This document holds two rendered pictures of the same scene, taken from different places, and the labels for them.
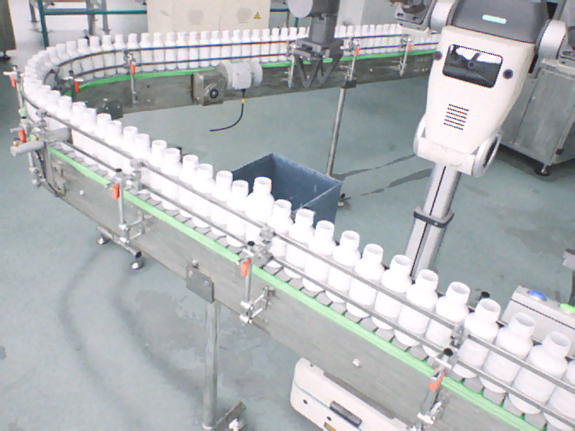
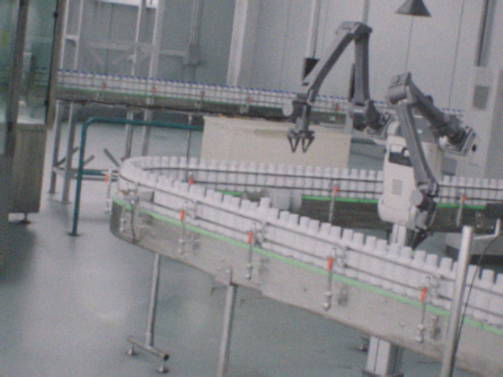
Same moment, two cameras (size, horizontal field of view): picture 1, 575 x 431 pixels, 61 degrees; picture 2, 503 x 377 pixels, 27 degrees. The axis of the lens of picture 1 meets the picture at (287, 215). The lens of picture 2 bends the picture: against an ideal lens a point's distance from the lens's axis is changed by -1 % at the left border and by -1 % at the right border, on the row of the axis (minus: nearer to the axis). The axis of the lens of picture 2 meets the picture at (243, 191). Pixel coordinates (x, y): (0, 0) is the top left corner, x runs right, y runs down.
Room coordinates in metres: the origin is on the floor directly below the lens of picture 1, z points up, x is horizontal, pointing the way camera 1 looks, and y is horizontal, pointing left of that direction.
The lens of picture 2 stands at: (-3.16, -0.91, 1.82)
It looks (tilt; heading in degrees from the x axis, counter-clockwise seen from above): 8 degrees down; 15
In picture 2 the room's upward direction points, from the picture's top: 7 degrees clockwise
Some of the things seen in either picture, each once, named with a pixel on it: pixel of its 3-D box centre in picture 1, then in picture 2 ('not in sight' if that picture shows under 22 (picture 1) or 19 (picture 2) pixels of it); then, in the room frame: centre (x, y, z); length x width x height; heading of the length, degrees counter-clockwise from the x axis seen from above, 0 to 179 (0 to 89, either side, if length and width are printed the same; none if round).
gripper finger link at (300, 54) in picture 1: (312, 65); (296, 141); (1.09, -0.01, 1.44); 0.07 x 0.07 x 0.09; 57
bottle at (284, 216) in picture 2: (300, 244); (282, 232); (0.92, -0.04, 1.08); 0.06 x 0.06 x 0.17
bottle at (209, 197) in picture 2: (160, 170); (208, 209); (1.18, 0.36, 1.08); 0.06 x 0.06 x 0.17
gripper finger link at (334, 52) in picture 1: (321, 62); (302, 141); (1.12, -0.03, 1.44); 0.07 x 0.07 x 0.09; 57
